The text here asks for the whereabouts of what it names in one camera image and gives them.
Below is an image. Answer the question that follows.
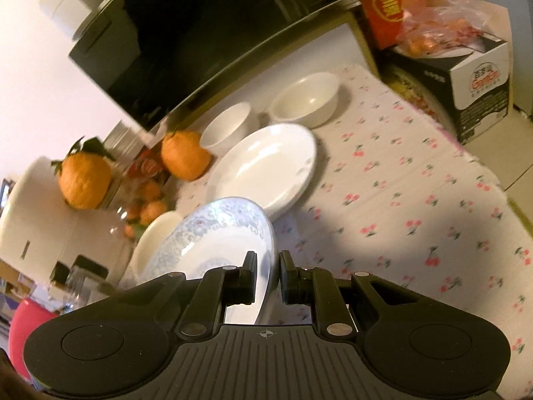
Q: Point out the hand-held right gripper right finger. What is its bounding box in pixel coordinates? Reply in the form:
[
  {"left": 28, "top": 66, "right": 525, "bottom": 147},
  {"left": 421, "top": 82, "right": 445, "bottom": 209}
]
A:
[{"left": 279, "top": 251, "right": 442, "bottom": 338}]

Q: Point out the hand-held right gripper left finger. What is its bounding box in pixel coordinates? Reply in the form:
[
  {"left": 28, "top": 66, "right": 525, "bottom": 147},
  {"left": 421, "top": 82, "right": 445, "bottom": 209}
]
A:
[{"left": 96, "top": 251, "right": 258, "bottom": 341}]

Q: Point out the blue patterned plate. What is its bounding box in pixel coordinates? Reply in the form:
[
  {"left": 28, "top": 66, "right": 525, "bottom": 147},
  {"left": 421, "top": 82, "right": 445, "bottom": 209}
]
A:
[{"left": 137, "top": 197, "right": 277, "bottom": 326}]

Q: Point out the small white plate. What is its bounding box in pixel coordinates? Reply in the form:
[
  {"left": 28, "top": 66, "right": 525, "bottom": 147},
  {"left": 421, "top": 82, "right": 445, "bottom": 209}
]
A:
[{"left": 131, "top": 210, "right": 186, "bottom": 280}]

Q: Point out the large white plate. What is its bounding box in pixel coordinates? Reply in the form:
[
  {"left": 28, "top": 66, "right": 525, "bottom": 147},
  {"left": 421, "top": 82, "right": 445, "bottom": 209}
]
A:
[{"left": 206, "top": 124, "right": 318, "bottom": 221}]

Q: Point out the small white bowl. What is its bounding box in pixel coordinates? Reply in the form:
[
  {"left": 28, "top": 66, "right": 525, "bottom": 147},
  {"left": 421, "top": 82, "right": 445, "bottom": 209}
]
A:
[{"left": 200, "top": 102, "right": 253, "bottom": 155}]

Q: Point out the glass jar of small oranges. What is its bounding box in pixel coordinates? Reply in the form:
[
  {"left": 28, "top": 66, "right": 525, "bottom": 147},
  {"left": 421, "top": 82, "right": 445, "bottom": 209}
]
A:
[{"left": 100, "top": 167, "right": 176, "bottom": 251}]

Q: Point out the cherry print tablecloth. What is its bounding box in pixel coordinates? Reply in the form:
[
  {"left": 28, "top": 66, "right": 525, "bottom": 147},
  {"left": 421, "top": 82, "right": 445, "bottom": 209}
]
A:
[{"left": 167, "top": 64, "right": 533, "bottom": 400}]

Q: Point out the jar with red label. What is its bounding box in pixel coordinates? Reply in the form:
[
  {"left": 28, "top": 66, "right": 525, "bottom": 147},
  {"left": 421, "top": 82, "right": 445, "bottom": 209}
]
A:
[{"left": 125, "top": 146, "right": 167, "bottom": 184}]

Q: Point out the black object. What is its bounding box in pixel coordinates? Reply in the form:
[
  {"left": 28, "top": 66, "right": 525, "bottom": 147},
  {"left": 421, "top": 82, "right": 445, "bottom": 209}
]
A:
[{"left": 50, "top": 254, "right": 121, "bottom": 301}]

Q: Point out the white bowl with flared rim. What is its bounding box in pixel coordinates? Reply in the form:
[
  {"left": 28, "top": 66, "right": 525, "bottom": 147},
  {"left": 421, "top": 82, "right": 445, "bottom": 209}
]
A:
[{"left": 268, "top": 72, "right": 340, "bottom": 129}]

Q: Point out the large orange with leaves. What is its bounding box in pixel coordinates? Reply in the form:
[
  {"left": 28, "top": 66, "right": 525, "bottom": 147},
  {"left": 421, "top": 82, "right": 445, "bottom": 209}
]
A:
[{"left": 52, "top": 137, "right": 115, "bottom": 210}]

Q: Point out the stack of white cups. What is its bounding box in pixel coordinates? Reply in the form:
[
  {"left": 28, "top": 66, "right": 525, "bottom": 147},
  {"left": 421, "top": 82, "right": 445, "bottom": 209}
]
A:
[{"left": 102, "top": 121, "right": 146, "bottom": 159}]

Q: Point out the pink stool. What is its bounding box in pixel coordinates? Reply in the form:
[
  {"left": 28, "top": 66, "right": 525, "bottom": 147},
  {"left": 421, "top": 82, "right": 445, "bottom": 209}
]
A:
[{"left": 8, "top": 298, "right": 63, "bottom": 384}]

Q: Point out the black microwave oven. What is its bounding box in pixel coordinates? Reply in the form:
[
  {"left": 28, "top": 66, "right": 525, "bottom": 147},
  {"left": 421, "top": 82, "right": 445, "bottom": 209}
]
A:
[{"left": 69, "top": 0, "right": 354, "bottom": 134}]

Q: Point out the black and white cardboard box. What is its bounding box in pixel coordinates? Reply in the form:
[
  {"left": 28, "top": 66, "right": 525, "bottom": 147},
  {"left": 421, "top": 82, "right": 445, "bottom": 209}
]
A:
[{"left": 377, "top": 2, "right": 515, "bottom": 144}]

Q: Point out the red printed box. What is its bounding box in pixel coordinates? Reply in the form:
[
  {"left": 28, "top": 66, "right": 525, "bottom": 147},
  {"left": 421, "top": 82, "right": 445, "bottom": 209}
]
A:
[{"left": 341, "top": 0, "right": 421, "bottom": 51}]

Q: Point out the plastic bag of oranges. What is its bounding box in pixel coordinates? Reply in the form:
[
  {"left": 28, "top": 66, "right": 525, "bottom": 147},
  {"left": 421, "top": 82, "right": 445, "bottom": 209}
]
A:
[{"left": 393, "top": 0, "right": 500, "bottom": 57}]

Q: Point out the white appliance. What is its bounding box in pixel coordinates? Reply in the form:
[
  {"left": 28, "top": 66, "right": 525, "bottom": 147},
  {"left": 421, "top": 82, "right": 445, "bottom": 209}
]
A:
[{"left": 39, "top": 0, "right": 138, "bottom": 38}]

